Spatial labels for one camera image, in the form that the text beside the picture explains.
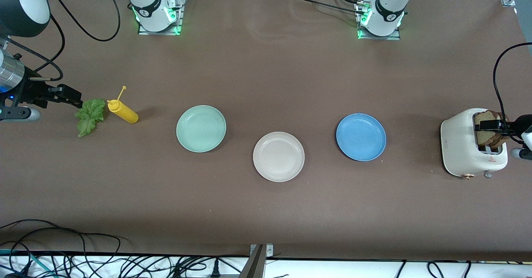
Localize brown bread slice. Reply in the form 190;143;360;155
474;111;500;147
490;112;511;149

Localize green lettuce leaf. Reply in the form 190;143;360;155
75;98;106;138

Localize yellow mustard squeeze bottle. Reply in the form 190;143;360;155
107;86;139;124

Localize green round plate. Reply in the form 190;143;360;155
176;105;227;153

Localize blue round plate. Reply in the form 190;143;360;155
336;113;387;162

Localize beige round plate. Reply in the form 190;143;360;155
253;131;305;183

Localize cream white toaster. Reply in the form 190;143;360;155
440;108;509;180

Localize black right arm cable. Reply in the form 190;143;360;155
0;0;122;81

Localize black looped cable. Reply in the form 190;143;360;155
0;219;122;256

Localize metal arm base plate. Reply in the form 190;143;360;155
355;2;402;41
137;0;184;36

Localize teal cable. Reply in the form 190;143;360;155
0;249;57;278

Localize black base power cable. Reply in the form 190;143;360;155
284;0;366;16

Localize metal table edge bracket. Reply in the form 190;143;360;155
249;244;274;278

